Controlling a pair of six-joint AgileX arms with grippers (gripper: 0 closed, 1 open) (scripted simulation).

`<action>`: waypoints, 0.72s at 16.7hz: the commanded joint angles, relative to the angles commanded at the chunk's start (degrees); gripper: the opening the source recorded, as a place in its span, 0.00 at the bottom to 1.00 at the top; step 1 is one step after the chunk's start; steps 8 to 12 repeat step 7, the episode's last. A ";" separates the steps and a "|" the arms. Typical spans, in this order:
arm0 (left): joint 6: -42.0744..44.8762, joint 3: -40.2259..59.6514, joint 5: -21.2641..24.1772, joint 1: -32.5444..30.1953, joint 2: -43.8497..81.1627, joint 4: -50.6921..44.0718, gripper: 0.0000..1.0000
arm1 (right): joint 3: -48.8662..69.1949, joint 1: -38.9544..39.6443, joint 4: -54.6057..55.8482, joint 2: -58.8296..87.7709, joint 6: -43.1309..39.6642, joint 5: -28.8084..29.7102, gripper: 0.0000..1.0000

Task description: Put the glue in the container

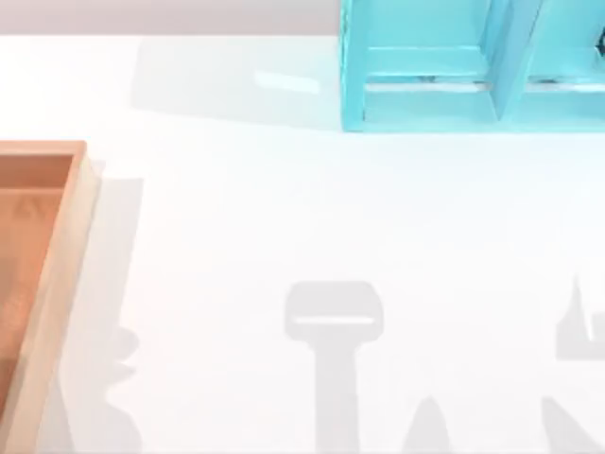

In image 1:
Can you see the light blue rack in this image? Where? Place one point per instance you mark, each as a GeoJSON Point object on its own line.
{"type": "Point", "coordinates": [425, 61]}

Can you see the shallow salmon-coloured box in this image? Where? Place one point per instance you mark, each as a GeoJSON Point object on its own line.
{"type": "Point", "coordinates": [57, 265]}

